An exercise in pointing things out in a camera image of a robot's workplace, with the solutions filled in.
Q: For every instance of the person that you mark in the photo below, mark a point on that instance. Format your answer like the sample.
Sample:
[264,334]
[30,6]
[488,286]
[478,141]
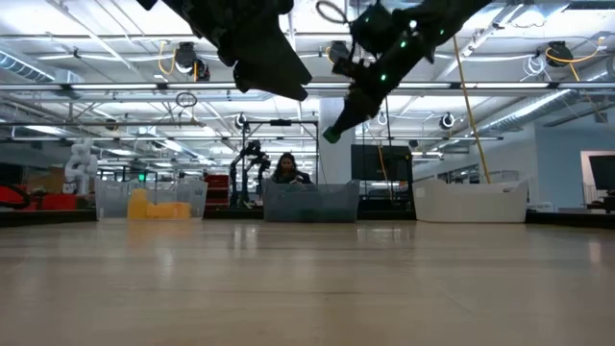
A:
[287,168]

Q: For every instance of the clear plastic bin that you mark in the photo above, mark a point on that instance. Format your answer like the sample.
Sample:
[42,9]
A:
[110,202]

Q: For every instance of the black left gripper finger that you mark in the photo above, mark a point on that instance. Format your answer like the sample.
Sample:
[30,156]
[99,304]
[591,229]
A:
[243,81]
[274,67]

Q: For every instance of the silver ventilation duct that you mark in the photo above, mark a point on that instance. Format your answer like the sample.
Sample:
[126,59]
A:
[523,115]

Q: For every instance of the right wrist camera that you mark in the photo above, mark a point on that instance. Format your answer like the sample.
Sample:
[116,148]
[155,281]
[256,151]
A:
[348,67]

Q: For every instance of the brown cardboard box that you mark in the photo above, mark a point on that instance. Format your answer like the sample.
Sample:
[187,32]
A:
[48,183]

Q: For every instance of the black computer monitor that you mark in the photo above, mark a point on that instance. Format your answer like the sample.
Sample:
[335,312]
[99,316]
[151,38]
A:
[603,173]

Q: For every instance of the white plastic bin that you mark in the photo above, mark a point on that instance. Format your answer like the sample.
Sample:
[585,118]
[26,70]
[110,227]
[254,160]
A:
[473,204]

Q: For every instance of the slim black robot arm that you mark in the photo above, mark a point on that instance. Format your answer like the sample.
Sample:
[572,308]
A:
[259,161]
[238,175]

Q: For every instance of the long fluorescent light strip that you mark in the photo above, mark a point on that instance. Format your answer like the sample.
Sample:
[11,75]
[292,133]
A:
[206,86]

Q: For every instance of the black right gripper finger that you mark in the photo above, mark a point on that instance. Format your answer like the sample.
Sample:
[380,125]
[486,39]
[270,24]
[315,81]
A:
[365,108]
[348,108]

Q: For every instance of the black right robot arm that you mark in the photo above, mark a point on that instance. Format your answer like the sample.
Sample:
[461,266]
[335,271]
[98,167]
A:
[447,14]

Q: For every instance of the red box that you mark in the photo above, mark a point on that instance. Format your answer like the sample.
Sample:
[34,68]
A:
[60,202]

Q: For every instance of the black screen panel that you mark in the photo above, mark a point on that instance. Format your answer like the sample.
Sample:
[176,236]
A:
[370,163]

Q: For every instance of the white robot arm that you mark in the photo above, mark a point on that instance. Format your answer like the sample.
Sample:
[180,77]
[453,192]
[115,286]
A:
[81,165]

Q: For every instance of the black metal frame station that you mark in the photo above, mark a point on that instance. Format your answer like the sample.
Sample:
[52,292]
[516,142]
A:
[280,123]

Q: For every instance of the red rounded object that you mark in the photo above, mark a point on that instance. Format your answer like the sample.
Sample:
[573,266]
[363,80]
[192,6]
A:
[6,194]

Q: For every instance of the grey plastic bin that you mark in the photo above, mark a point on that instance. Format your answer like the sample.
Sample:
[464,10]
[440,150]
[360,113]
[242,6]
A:
[307,204]

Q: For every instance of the white round column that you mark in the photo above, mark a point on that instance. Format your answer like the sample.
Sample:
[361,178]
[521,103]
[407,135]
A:
[336,163]

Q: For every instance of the black aluminium table frame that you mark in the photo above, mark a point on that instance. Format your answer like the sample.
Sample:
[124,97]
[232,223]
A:
[48,218]

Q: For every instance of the red tool cabinet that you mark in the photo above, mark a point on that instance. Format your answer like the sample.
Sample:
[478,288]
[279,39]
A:
[217,182]

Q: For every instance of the tall yellow toy brick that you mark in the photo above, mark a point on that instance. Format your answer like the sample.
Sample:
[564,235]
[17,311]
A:
[138,206]

